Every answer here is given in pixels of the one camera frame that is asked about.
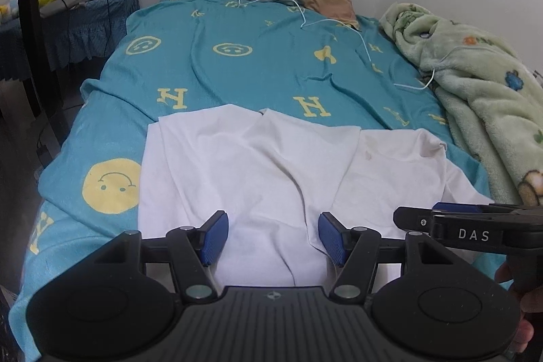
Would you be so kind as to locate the green fleece blanket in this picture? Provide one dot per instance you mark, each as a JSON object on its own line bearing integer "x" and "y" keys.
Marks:
{"x": 479, "y": 99}

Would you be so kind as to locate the teal printed bedsheet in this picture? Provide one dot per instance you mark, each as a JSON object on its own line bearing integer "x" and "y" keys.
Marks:
{"x": 254, "y": 78}

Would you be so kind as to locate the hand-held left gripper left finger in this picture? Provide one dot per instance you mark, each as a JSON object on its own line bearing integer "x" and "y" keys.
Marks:
{"x": 216, "y": 237}

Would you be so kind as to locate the person's right hand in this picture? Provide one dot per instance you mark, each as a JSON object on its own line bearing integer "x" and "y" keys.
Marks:
{"x": 534, "y": 302}

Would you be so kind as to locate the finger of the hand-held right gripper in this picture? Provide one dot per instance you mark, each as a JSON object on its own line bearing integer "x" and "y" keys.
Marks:
{"x": 458, "y": 208}
{"x": 413, "y": 220}

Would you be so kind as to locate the table with black legs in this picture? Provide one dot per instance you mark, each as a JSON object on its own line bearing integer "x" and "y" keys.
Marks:
{"x": 40, "y": 61}

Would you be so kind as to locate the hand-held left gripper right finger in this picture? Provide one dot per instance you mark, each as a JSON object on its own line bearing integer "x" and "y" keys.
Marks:
{"x": 333, "y": 239}

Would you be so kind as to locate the white sweatshirt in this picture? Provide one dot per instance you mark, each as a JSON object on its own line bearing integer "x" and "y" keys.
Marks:
{"x": 275, "y": 175}

